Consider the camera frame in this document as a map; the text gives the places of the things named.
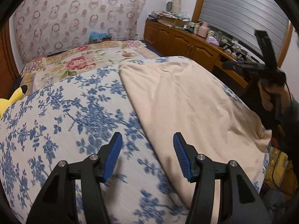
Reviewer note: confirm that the brown louvered wooden wardrobe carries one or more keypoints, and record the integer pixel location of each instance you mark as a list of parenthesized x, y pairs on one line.
[(8, 70)]

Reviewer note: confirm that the pink circle patterned curtain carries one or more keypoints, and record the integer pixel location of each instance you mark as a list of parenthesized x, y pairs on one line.
[(44, 27)]

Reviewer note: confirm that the person's right hand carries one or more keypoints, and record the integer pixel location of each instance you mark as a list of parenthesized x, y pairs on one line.
[(275, 97)]

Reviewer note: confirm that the peach printed t-shirt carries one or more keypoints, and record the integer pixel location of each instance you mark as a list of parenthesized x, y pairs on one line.
[(182, 96)]

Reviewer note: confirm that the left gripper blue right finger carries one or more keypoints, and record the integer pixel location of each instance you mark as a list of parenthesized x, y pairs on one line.
[(239, 200)]

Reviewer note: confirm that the grey window roller blind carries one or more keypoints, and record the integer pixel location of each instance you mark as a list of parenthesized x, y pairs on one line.
[(241, 18)]

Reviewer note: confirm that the pink floral bed quilt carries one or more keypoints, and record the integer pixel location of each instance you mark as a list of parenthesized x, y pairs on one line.
[(43, 71)]

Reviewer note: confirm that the purple tissue pack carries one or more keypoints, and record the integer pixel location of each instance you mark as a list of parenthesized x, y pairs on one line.
[(212, 40)]

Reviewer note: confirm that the blue floral white blanket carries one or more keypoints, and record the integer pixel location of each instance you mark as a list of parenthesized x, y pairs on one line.
[(71, 120)]

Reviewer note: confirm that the brown wooden sideboard cabinet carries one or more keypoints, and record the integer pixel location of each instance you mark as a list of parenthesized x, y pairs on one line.
[(169, 41)]

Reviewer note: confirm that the pink bottle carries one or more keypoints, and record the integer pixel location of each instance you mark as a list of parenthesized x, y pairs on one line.
[(203, 30)]

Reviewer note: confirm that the small round desk fan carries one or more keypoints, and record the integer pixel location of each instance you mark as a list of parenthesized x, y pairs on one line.
[(169, 7)]

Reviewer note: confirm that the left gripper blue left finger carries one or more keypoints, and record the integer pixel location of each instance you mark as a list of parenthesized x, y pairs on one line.
[(56, 201)]

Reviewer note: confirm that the teal item on box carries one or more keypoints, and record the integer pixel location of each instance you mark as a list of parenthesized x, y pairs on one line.
[(96, 37)]

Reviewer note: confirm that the yellow Pikachu plush toy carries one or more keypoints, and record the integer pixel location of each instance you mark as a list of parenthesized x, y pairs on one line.
[(18, 94)]

